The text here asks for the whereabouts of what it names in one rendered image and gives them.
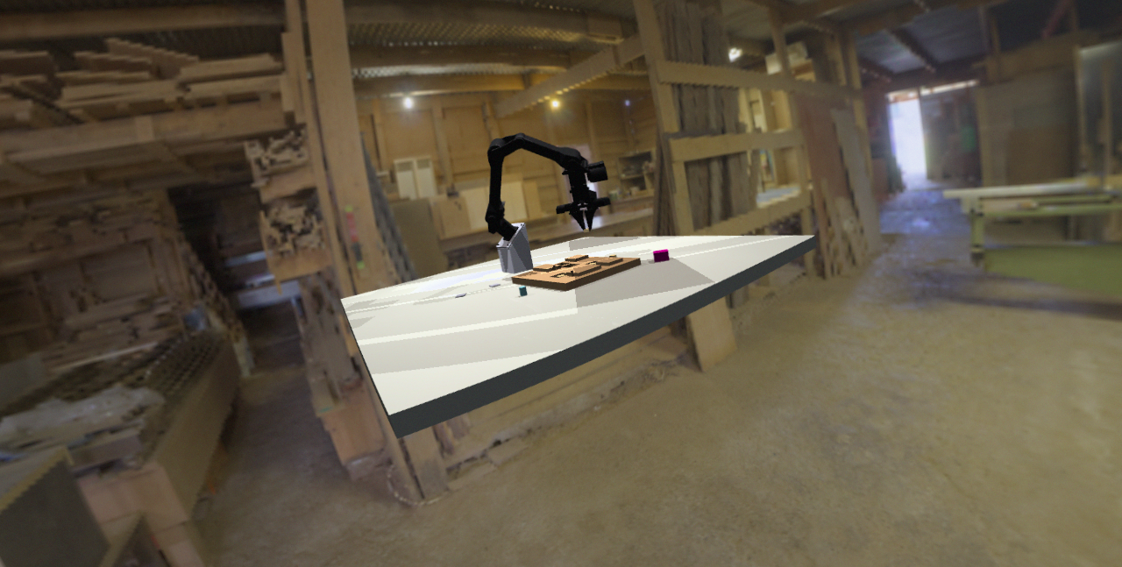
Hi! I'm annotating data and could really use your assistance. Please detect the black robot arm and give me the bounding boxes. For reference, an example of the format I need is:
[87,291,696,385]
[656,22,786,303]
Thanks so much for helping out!
[485,132,607,241]

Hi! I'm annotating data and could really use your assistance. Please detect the tan puzzle board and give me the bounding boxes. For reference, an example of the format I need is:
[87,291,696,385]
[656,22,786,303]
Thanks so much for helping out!
[511,255,641,291]

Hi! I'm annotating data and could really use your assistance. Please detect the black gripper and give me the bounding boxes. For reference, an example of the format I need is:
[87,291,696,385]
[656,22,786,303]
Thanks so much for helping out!
[557,184,611,230]

